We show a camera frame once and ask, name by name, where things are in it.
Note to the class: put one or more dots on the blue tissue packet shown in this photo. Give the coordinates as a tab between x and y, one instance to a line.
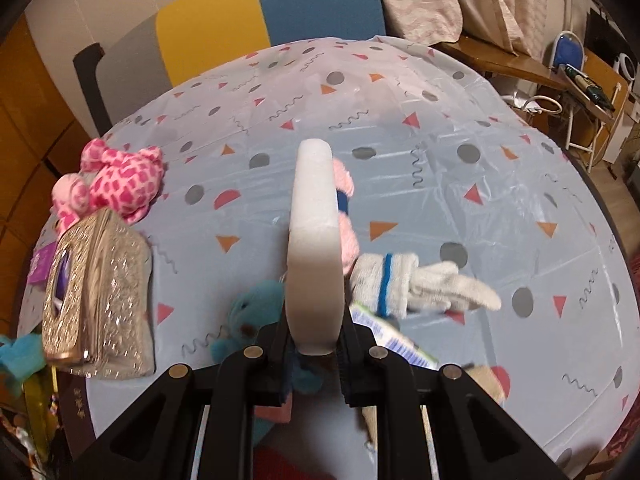
395	342

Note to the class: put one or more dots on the pink spotted plush toy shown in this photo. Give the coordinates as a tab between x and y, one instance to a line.
122	180

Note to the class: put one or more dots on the white sponge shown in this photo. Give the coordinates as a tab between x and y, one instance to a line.
315	250

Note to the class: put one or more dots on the wooden cabinet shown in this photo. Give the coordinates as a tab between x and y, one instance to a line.
35	135

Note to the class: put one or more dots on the pink knit doll blue band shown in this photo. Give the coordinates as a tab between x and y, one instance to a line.
346	230

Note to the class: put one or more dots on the gold glitter tissue box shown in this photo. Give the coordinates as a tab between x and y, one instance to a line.
95	290

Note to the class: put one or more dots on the purple box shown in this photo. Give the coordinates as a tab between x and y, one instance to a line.
39	265

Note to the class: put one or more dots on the grey yellow blue chair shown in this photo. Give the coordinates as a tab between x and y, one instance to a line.
225	25

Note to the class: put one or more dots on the patterned plastic tablecloth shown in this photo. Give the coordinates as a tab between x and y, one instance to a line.
450	185

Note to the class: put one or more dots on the yellow green box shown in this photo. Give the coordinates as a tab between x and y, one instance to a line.
35	405

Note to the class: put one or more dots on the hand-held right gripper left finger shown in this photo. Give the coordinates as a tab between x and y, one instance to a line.
286	385

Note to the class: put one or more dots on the white folding chair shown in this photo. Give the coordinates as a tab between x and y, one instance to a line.
580	95

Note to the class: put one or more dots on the pink felt piece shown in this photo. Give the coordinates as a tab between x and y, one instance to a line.
275	414

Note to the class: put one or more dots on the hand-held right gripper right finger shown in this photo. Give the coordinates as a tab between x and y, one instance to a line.
345	377

